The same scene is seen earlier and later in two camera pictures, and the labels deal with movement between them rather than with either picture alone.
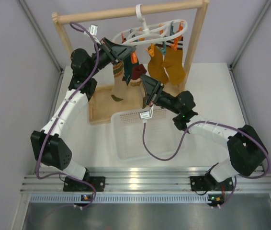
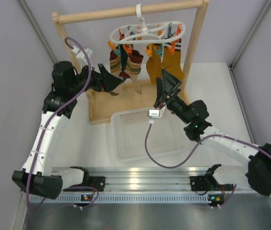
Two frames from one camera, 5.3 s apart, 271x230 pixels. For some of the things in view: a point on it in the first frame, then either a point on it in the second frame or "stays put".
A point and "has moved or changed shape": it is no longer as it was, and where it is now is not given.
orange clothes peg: x=134 y=58 has moved or changed shape
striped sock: x=136 y=95 to x=133 y=67
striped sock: x=119 y=89 has moved or changed shape
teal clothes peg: x=163 y=49 has moved or changed shape
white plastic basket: x=162 y=135 stays put
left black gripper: x=115 y=52 to x=104 y=81
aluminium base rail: x=152 y=185 stays put
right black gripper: x=153 y=89 to x=170 y=85
